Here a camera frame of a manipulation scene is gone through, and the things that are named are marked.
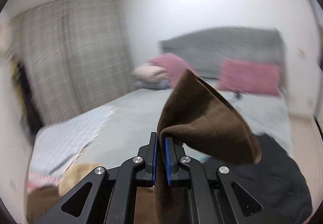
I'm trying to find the brown corduroy fur-collar coat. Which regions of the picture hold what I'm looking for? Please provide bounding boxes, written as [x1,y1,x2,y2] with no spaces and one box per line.
[28,71,262,223]

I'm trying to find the dark clothes on rack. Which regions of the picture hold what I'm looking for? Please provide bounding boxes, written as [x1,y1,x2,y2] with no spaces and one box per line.
[10,57,43,139]

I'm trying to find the black puffer jacket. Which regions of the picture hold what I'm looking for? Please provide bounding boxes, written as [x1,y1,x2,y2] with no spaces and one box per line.
[201,134,314,224]

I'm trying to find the light blue bed sheet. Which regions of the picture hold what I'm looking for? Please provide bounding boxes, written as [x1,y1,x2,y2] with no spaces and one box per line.
[28,89,294,181]

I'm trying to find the patterned knit bed blanket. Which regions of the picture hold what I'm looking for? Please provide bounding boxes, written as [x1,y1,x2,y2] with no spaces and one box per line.
[27,171,60,193]

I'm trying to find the folded pink and grey quilts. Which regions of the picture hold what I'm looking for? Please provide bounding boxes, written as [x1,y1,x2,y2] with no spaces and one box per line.
[131,63,170,90]

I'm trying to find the pink pillow near window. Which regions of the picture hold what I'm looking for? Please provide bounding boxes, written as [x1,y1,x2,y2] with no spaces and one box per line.
[148,53,195,88]

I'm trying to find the grey padded headboard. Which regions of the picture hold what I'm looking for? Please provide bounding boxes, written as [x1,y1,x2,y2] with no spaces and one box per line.
[159,27,285,79]

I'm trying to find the grey dotted curtain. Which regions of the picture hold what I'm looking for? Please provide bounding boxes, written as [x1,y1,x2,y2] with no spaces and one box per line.
[11,0,134,125]

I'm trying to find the pink pillow near wall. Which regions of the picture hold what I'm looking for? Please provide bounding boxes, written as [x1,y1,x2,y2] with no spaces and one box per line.
[217,58,281,96]

